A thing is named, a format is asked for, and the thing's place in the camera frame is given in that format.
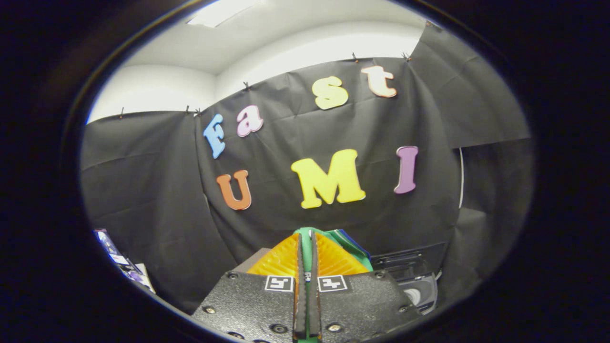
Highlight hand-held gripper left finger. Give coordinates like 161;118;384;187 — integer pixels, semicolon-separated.
192;232;308;342

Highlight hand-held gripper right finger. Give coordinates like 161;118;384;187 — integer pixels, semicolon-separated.
309;231;423;342

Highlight green polo shirt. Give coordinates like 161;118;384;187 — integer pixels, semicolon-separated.
293;227;374;342

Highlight grey cabinet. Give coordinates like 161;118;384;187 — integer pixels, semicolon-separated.
232;247;272;275

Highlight black backdrop cloth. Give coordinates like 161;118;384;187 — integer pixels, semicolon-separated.
79;21;535;315

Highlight purple and white packaging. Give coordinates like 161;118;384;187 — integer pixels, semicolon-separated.
93;229;156;294

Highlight white hanging cable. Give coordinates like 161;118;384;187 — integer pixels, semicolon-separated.
458;147;465;209

